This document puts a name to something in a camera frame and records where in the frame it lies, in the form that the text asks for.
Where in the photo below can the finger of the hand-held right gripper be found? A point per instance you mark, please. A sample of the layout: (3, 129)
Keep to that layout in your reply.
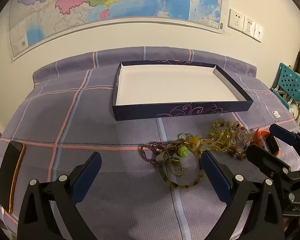
(265, 157)
(283, 135)

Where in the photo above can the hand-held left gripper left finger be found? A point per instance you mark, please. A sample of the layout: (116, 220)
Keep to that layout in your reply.
(87, 172)

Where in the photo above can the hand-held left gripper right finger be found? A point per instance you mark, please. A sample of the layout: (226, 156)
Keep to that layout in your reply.
(215, 175)

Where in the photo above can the orange smartwatch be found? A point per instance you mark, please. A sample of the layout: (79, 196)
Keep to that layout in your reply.
(273, 143)

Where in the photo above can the tortoiseshell bangle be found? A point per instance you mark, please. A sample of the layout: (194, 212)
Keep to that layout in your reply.
(180, 185)

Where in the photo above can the dark blue cardboard tray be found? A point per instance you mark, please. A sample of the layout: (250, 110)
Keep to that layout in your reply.
(175, 85)

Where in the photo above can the white blanket care label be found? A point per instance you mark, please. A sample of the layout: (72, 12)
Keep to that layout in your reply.
(276, 114)

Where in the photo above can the purple plaid blanket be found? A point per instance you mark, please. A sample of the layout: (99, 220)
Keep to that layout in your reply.
(90, 120)

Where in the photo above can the teal plastic chair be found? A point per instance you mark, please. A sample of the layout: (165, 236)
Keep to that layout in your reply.
(287, 77)

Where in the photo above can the black smartphone with orange edge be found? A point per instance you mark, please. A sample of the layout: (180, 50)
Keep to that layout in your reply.
(7, 175)

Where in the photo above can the colourful wall map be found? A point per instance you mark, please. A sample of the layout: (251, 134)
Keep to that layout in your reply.
(115, 0)

